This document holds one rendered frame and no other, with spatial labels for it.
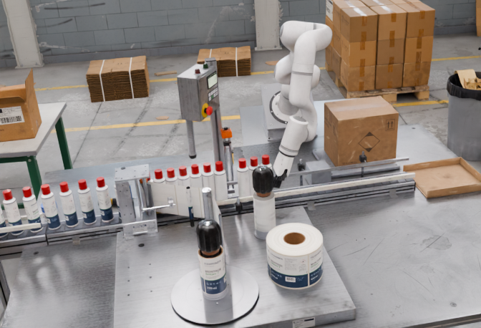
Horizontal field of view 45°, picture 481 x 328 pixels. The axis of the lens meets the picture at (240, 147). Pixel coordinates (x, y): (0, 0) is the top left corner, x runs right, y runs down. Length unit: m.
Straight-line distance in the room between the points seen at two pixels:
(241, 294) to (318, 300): 0.26
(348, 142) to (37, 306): 1.55
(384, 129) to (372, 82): 3.04
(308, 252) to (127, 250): 0.76
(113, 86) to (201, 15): 1.89
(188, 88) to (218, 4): 5.46
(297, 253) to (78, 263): 0.92
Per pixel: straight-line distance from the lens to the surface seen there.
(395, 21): 5.77
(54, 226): 2.59
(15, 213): 2.58
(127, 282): 2.21
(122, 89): 6.48
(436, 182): 2.86
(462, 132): 4.85
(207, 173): 2.48
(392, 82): 5.95
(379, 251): 2.37
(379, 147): 2.90
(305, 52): 2.42
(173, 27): 7.86
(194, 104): 2.36
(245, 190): 2.53
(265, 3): 7.75
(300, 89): 2.43
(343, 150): 2.83
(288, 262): 2.02
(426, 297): 2.18
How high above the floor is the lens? 2.22
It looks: 26 degrees down
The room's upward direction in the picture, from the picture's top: 4 degrees counter-clockwise
